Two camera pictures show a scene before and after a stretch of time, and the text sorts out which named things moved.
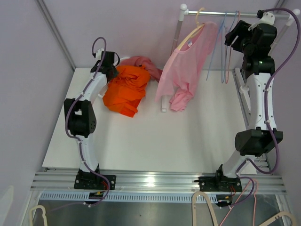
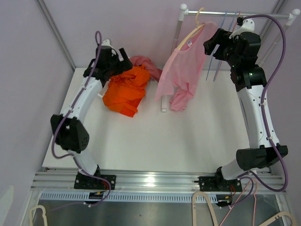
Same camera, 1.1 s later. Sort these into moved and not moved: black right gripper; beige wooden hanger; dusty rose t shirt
Moved: black right gripper
Not moved: dusty rose t shirt; beige wooden hanger
